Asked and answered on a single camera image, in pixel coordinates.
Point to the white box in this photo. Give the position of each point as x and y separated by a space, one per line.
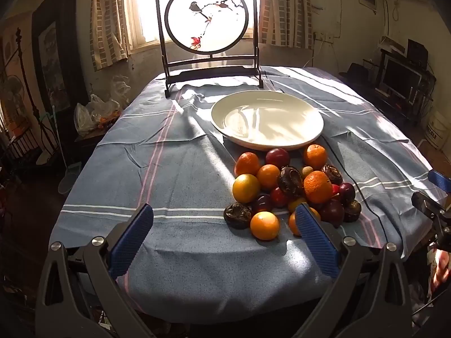
391 45

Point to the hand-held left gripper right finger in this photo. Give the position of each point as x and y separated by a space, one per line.
317 239

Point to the white plastic bag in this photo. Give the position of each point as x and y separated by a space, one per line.
93 112

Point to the wall socket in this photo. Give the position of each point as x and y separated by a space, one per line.
323 37

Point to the white round plate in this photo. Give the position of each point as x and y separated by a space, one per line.
267 119

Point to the black speaker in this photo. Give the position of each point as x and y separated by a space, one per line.
417 52

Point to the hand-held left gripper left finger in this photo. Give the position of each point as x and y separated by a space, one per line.
130 239

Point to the dark framed wall painting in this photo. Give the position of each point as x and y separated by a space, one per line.
53 52

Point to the yellow-green mandarin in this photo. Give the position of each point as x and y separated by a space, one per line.
246 187

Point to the dark red plum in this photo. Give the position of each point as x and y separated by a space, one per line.
277 157
278 197
332 213
261 203
347 192

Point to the blue striped tablecloth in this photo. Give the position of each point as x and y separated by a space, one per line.
183 183

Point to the black monitor on stand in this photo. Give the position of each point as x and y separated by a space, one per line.
380 102

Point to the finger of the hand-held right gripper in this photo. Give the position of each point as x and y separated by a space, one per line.
437 214
440 181

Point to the white dustpan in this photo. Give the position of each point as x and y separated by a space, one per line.
69 179

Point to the dark framed bird painting screen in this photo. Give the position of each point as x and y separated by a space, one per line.
208 17

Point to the clear plastic bag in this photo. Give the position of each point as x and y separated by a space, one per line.
121 86

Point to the small red plum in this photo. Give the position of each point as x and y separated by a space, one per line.
335 189

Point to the white bucket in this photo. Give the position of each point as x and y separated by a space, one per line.
438 130

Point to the bright window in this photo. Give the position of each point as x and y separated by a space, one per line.
144 7

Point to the small dark side table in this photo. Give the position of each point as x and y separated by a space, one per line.
88 144

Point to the small yellow fruit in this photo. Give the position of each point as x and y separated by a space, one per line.
295 204
307 171

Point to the checked curtain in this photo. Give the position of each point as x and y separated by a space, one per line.
105 17
285 7

